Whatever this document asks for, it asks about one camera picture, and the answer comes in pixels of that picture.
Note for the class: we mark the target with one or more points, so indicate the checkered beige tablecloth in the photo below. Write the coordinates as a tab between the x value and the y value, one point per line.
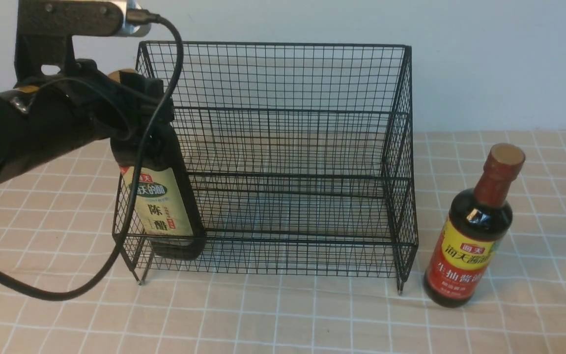
519	308

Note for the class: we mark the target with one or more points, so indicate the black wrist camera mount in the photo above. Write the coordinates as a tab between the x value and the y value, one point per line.
45	31

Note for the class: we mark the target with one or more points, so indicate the soy sauce bottle red cap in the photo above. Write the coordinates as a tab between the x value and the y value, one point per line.
477	221

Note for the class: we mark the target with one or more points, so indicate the black sleeved left forearm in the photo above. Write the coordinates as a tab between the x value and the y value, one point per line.
38	127

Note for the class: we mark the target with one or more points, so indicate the vinegar bottle gold cap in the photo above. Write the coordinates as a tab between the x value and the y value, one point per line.
166	204

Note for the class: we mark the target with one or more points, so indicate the black wire mesh shelf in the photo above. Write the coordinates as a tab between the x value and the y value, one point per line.
300	156

